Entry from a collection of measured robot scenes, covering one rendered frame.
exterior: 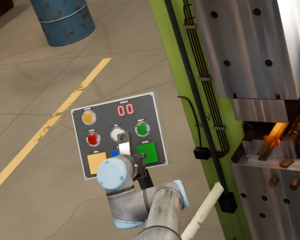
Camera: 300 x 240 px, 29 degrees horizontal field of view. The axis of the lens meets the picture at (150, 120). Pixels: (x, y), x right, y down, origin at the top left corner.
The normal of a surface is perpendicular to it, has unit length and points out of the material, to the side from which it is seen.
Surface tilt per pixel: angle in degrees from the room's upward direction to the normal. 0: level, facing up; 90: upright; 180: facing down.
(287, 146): 90
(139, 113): 60
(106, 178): 55
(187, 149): 0
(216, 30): 90
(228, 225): 90
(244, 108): 90
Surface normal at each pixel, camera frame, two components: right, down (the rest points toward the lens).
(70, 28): 0.28, 0.41
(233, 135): -0.50, 0.56
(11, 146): -0.29, -0.83
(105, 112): -0.24, 0.05
